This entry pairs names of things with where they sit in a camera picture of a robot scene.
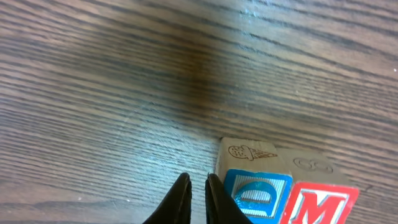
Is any red M wooden block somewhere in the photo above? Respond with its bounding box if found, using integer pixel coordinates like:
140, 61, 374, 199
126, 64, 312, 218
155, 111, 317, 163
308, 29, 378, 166
277, 148, 360, 224

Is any blue D wooden block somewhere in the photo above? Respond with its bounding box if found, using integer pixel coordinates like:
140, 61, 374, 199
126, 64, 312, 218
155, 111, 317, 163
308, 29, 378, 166
215, 137, 293, 224

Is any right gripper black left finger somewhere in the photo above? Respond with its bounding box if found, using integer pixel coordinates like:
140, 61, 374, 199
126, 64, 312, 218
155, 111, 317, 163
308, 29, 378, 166
143, 172, 192, 224

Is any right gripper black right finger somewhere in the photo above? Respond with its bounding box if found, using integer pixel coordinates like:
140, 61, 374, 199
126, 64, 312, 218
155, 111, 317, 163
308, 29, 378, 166
205, 174, 252, 224

